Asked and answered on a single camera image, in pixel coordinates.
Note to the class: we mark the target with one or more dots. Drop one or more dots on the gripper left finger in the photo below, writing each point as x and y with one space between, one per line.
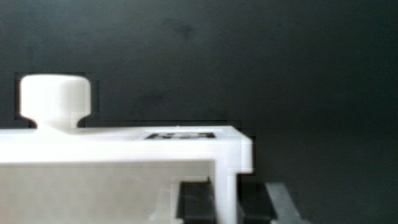
196 203

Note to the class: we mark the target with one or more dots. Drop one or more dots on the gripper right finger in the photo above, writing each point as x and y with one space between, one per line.
265 203

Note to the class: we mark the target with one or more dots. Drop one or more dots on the white drawer box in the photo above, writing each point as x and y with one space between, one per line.
61 143

